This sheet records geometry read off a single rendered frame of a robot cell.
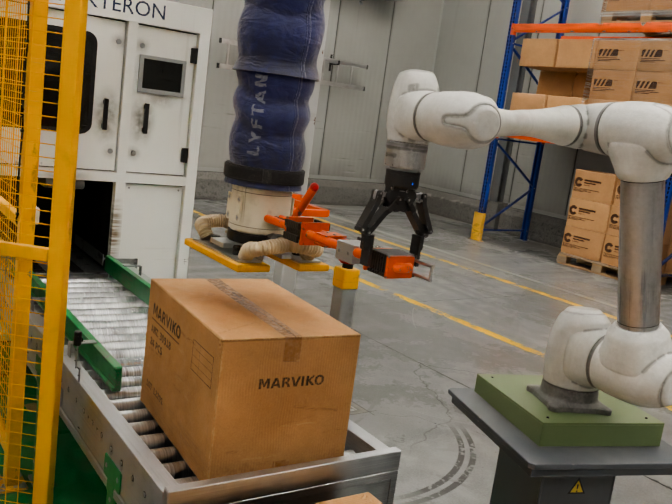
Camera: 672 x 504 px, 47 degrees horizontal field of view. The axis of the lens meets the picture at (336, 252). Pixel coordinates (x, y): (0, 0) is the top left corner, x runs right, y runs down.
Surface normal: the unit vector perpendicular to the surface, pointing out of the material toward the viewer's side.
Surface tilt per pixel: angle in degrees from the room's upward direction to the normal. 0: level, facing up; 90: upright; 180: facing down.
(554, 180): 90
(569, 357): 90
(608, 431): 90
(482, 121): 90
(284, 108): 68
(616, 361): 100
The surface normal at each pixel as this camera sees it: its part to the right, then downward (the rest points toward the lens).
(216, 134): 0.58, 0.22
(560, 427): 0.27, 0.21
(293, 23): 0.27, -0.04
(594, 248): -0.76, 0.00
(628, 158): -0.81, 0.31
